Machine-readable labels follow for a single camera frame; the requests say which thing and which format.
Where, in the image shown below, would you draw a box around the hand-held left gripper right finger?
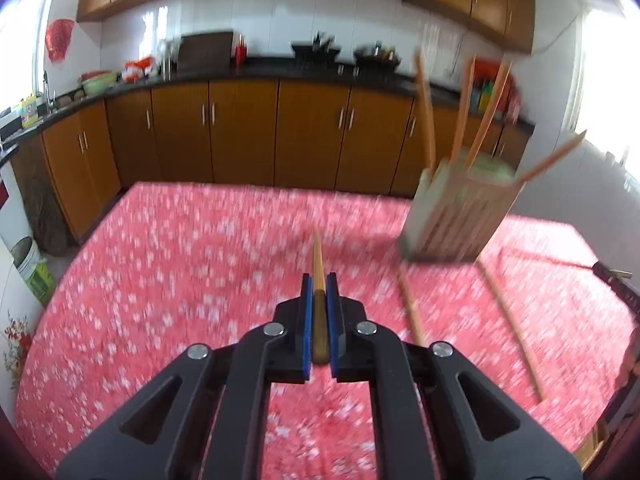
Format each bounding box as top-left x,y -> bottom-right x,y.
326,274 -> 584,480

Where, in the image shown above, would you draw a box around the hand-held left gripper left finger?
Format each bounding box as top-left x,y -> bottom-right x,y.
57,275 -> 315,480

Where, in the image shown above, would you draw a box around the wooden chopstick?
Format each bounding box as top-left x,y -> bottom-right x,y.
467,59 -> 515,167
311,230 -> 328,365
475,259 -> 546,404
450,56 -> 476,163
414,49 -> 438,173
397,264 -> 429,348
517,130 -> 588,183

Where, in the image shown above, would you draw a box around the beige perforated utensil holder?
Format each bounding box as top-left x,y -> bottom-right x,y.
399,157 -> 525,264

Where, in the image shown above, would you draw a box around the red floral tablecloth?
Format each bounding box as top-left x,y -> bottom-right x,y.
15,182 -> 639,480

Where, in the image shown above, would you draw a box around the wooden base cabinets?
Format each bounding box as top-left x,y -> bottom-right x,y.
10,77 -> 534,246

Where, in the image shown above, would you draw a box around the black kitchen countertop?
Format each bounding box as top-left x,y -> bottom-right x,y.
0,55 -> 536,161

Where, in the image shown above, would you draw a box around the lidded wok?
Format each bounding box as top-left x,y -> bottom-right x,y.
354,42 -> 402,69

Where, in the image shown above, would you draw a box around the black wok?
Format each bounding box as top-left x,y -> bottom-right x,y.
291,32 -> 342,61

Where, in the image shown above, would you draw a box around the white plastic bucket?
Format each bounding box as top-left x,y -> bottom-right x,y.
10,237 -> 56,307

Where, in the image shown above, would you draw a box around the bamboo chair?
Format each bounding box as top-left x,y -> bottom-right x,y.
575,422 -> 617,472

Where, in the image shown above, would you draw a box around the dark chair back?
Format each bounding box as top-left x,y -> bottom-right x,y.
592,260 -> 640,312

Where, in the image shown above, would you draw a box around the condiment bottles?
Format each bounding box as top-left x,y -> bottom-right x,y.
477,80 -> 524,124

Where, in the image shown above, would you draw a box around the red artificial flowers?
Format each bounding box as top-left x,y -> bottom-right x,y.
2,312 -> 34,391

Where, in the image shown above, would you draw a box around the dark cutting board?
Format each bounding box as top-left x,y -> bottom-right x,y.
177,31 -> 236,72

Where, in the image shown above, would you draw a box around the glass jar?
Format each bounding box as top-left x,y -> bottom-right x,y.
159,40 -> 179,79

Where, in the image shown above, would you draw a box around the red bag on condiments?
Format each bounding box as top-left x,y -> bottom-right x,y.
472,58 -> 524,86

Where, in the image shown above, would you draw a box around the red and white bag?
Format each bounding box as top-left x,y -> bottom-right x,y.
124,57 -> 155,81

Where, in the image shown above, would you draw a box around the green bowl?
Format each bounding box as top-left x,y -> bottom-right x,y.
80,71 -> 119,97

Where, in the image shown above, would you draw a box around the yellow detergent bottle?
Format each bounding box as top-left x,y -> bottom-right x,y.
20,92 -> 41,129

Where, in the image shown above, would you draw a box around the large bright window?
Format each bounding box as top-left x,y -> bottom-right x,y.
570,0 -> 640,196

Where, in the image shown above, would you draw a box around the hanging red plastic bag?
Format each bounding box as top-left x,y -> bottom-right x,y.
45,18 -> 76,64

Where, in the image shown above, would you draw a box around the small side window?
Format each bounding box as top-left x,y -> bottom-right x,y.
0,0 -> 51,111

